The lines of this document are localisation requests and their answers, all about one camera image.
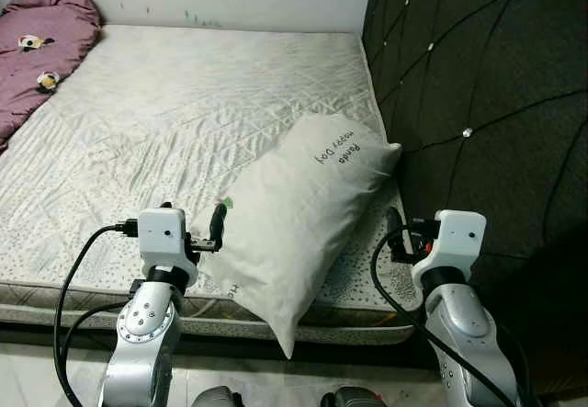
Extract white pillow with green tree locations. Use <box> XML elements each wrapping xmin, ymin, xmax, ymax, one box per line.
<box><xmin>198</xmin><ymin>113</ymin><xmax>403</xmax><ymax>360</ymax></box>

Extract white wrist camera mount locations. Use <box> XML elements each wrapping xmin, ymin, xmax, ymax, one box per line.
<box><xmin>138</xmin><ymin>207</ymin><xmax>200</xmax><ymax>287</ymax></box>
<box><xmin>411</xmin><ymin>209</ymin><xmax>488</xmax><ymax>287</ymax></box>

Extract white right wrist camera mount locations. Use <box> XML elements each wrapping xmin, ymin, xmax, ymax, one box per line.
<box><xmin>411</xmin><ymin>209</ymin><xmax>488</xmax><ymax>287</ymax></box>

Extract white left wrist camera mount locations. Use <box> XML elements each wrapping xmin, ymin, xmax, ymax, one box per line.
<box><xmin>138</xmin><ymin>207</ymin><xmax>200</xmax><ymax>287</ymax></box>

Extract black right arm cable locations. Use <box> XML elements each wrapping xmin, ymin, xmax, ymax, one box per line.
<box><xmin>370</xmin><ymin>226</ymin><xmax>515</xmax><ymax>407</ymax></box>

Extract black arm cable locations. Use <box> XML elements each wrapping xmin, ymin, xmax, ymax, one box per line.
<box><xmin>370</xmin><ymin>226</ymin><xmax>515</xmax><ymax>407</ymax></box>
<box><xmin>52</xmin><ymin>223</ymin><xmax>141</xmax><ymax>407</ymax></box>

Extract right robot leg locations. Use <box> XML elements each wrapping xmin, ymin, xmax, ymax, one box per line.
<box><xmin>320</xmin><ymin>386</ymin><xmax>387</xmax><ymax>407</ymax></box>

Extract left robot leg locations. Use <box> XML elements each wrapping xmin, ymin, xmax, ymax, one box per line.
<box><xmin>188</xmin><ymin>386</ymin><xmax>244</xmax><ymax>407</ymax></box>

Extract robot leg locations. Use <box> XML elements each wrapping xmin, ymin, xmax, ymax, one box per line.
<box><xmin>188</xmin><ymin>386</ymin><xmax>244</xmax><ymax>407</ymax></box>
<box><xmin>320</xmin><ymin>386</ymin><xmax>387</xmax><ymax>407</ymax></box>

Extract black tufted headboard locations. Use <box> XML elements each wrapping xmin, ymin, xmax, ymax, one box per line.
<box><xmin>361</xmin><ymin>0</ymin><xmax>588</xmax><ymax>399</ymax></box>

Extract purple blanket with panda prints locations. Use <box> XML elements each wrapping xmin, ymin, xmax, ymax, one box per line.
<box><xmin>0</xmin><ymin>0</ymin><xmax>104</xmax><ymax>155</ymax></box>

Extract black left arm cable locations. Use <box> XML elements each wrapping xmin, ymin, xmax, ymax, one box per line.
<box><xmin>52</xmin><ymin>223</ymin><xmax>141</xmax><ymax>407</ymax></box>

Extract white quilted mattress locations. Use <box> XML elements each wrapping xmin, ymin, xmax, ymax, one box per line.
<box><xmin>0</xmin><ymin>26</ymin><xmax>414</xmax><ymax>345</ymax></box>

